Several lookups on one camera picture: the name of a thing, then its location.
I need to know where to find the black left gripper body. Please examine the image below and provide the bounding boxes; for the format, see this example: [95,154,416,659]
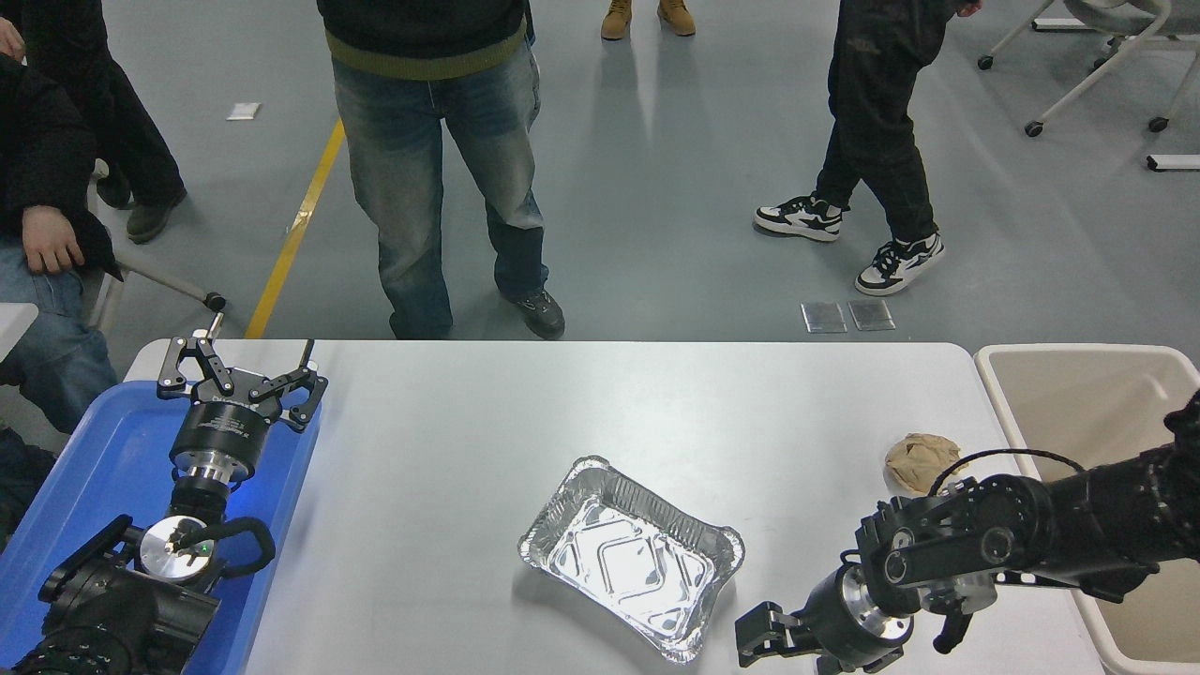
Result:
[170,392,275,468]

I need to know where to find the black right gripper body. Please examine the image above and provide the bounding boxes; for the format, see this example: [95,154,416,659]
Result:
[795,567,908,675]

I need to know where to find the silver foil tray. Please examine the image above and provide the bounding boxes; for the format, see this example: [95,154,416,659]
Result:
[517,456,746,665]

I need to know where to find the person's hand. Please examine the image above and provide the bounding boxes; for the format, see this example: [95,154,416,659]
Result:
[21,204,87,276]

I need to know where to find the blue plastic tray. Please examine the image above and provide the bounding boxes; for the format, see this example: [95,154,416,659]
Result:
[0,380,323,675]

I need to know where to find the crumpled tan paper ball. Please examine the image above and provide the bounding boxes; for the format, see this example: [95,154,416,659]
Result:
[885,433,967,496]

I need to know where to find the black bag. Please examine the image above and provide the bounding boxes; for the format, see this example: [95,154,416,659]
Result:
[0,427,57,549]

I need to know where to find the small white table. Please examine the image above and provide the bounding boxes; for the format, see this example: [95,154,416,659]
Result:
[0,303,40,362]

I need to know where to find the person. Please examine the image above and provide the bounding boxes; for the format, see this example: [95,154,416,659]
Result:
[317,0,566,340]
[0,0,188,245]
[0,19,123,437]
[754,0,983,297]
[600,0,697,40]

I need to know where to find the large pale bin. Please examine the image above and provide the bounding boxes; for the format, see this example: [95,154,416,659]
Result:
[973,343,1200,675]

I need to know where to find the white office chair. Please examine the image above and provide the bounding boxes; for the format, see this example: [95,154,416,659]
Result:
[977,0,1200,139]

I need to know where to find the white chair frame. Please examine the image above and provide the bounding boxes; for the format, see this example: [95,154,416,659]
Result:
[84,159,228,334]

